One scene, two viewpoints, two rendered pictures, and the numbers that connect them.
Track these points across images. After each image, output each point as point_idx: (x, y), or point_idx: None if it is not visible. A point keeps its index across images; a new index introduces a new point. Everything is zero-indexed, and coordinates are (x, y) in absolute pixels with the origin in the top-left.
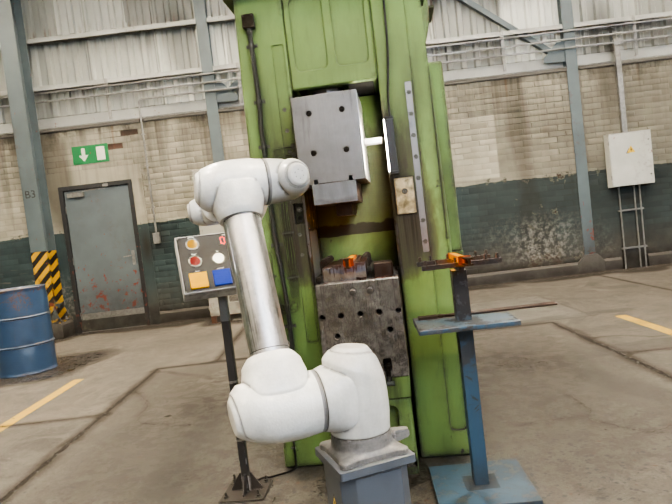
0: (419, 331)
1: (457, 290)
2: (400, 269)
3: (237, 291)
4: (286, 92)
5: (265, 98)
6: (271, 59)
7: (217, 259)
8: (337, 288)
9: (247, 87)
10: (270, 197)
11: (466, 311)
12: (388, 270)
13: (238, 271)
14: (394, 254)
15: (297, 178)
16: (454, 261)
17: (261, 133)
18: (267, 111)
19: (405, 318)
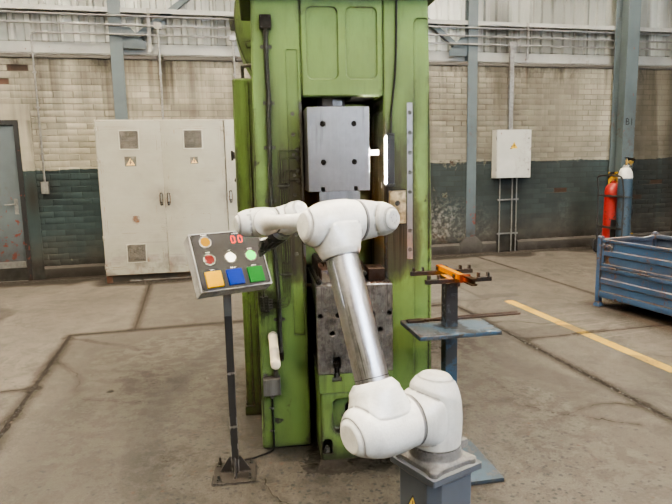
0: (420, 337)
1: (448, 300)
2: (385, 273)
3: (344, 324)
4: (295, 97)
5: (274, 100)
6: (284, 62)
7: (229, 258)
8: None
9: (257, 87)
10: (365, 236)
11: (454, 319)
12: (381, 275)
13: (347, 306)
14: (368, 254)
15: (392, 223)
16: (453, 277)
17: (268, 134)
18: (275, 113)
19: None
